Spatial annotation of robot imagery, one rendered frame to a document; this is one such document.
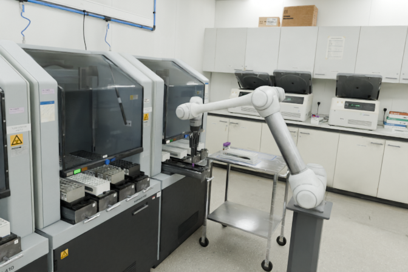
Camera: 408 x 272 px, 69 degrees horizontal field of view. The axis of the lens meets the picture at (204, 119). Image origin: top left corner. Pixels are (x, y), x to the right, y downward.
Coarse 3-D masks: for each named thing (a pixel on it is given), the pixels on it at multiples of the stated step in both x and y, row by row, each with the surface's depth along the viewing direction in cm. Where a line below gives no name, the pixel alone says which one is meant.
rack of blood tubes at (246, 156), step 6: (222, 150) 247; (228, 150) 248; (234, 150) 249; (222, 156) 247; (228, 156) 244; (234, 156) 245; (240, 156) 250; (246, 156) 236; (252, 156) 234; (246, 162) 237
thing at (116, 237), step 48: (0, 48) 140; (48, 48) 183; (48, 96) 136; (144, 96) 198; (48, 144) 139; (144, 144) 204; (48, 192) 143; (144, 192) 196; (96, 240) 162; (144, 240) 203
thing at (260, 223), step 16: (208, 160) 248; (224, 160) 240; (272, 160) 247; (288, 176) 258; (208, 192) 254; (272, 192) 223; (224, 208) 275; (240, 208) 277; (272, 208) 225; (224, 224) 249; (240, 224) 248; (256, 224) 250; (272, 224) 226; (208, 240) 260
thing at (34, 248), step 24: (0, 72) 123; (24, 96) 127; (24, 120) 128; (24, 144) 129; (24, 168) 131; (24, 192) 132; (0, 216) 131; (24, 216) 134; (24, 240) 133; (48, 240) 136; (24, 264) 127
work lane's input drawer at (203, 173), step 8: (168, 160) 233; (176, 160) 235; (168, 168) 224; (176, 168) 221; (184, 168) 219; (192, 168) 221; (200, 168) 222; (208, 168) 222; (192, 176) 215; (200, 176) 212; (208, 176) 222
